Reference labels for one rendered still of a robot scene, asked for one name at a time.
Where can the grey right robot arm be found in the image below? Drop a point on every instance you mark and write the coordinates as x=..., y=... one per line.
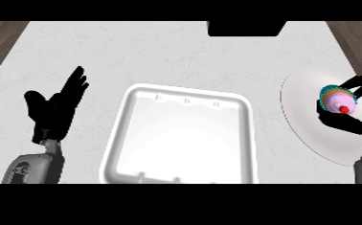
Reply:
x=358, y=173

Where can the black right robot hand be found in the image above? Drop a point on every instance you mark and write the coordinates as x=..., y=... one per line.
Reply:
x=341, y=123

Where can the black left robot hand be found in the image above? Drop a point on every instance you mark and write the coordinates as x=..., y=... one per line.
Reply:
x=56, y=112

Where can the black appliance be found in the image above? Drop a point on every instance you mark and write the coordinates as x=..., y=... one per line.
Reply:
x=246, y=28

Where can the white plate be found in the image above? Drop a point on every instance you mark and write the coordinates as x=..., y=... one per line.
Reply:
x=307, y=114

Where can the white tray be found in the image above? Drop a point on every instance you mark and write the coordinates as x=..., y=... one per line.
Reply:
x=181, y=136

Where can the pink frosted cupcake with cherry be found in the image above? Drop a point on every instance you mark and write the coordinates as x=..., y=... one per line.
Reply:
x=339, y=99

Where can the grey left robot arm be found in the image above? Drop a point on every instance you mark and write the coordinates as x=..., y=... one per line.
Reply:
x=33, y=168

